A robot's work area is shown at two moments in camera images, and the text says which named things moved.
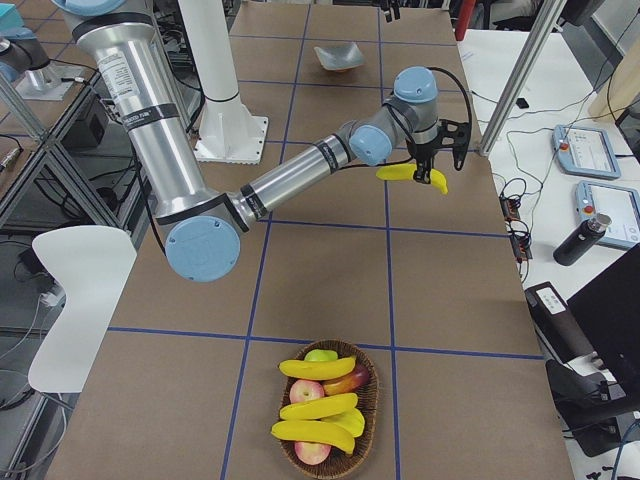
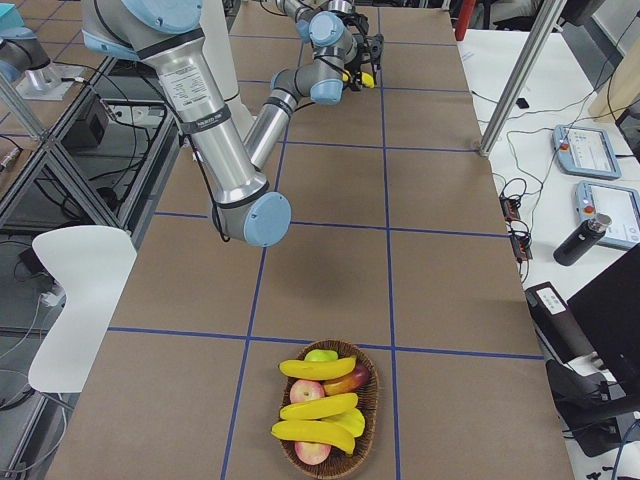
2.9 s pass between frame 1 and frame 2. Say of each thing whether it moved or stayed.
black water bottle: stayed
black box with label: stayed
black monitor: stayed
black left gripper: moved
